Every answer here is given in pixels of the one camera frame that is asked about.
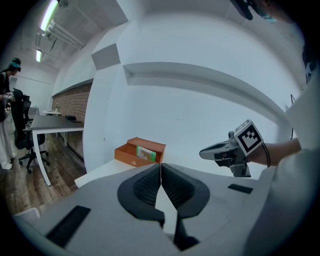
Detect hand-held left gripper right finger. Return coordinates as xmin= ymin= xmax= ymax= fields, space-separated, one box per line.
xmin=161 ymin=163 xmax=270 ymax=256

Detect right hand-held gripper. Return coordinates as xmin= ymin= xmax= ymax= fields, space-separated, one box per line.
xmin=199 ymin=119 xmax=265 ymax=178

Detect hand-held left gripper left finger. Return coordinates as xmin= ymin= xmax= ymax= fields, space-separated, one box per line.
xmin=12 ymin=163 xmax=181 ymax=256

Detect orange box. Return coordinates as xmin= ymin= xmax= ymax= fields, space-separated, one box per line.
xmin=114 ymin=136 xmax=167 ymax=167

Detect green white box of bandages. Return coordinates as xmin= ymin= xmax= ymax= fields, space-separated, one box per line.
xmin=136 ymin=145 xmax=157 ymax=162

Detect person's right forearm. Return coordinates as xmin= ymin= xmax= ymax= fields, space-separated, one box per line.
xmin=249 ymin=138 xmax=303 ymax=168

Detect black wrist band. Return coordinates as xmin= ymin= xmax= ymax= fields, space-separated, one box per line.
xmin=261 ymin=141 xmax=272 ymax=168

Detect white chair back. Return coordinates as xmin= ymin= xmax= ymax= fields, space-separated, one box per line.
xmin=11 ymin=207 xmax=41 ymax=221

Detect person's white shirt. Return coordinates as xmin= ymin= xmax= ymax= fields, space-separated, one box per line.
xmin=243 ymin=42 xmax=320 ymax=256

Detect dark desk with white legs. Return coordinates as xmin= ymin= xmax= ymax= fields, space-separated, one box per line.
xmin=22 ymin=114 xmax=85 ymax=187

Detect small white desk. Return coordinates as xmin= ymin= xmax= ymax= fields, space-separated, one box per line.
xmin=41 ymin=109 xmax=63 ymax=117

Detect black office chair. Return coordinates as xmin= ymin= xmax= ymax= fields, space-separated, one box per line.
xmin=11 ymin=88 xmax=50 ymax=175

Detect white ceiling pipes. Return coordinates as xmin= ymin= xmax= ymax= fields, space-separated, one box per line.
xmin=36 ymin=19 xmax=86 ymax=50

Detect long ceiling light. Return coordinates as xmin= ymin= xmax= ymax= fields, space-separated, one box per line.
xmin=39 ymin=0 xmax=60 ymax=32

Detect thin black cable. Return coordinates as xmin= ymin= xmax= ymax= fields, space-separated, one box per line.
xmin=289 ymin=93 xmax=297 ymax=140

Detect black head-worn camera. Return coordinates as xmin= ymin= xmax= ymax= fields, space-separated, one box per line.
xmin=229 ymin=0 xmax=278 ymax=24

